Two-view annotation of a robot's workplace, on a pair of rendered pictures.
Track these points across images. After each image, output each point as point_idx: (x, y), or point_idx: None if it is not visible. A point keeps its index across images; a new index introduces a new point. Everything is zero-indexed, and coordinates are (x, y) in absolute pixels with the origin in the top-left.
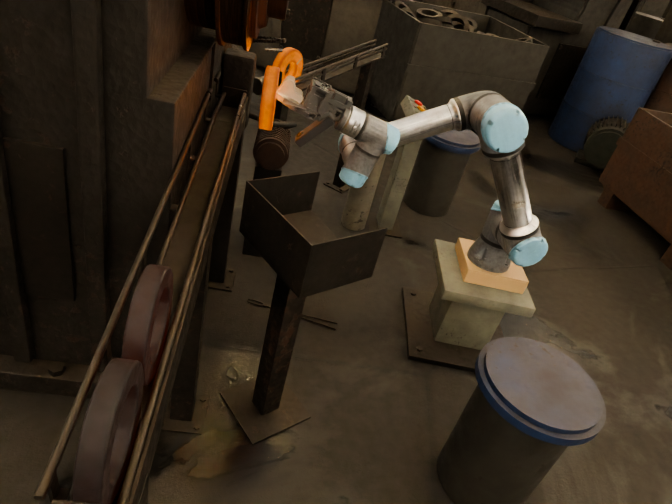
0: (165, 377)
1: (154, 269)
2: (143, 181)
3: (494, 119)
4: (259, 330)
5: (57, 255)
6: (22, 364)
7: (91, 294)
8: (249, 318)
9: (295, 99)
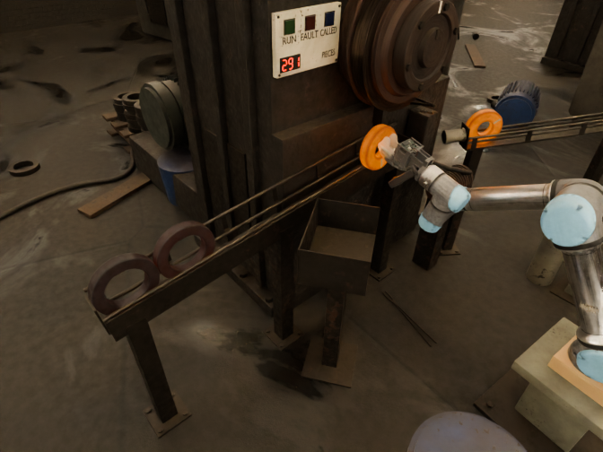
0: (177, 280)
1: (187, 222)
2: (273, 182)
3: (549, 208)
4: (372, 315)
5: (244, 211)
6: None
7: None
8: (374, 304)
9: (389, 152)
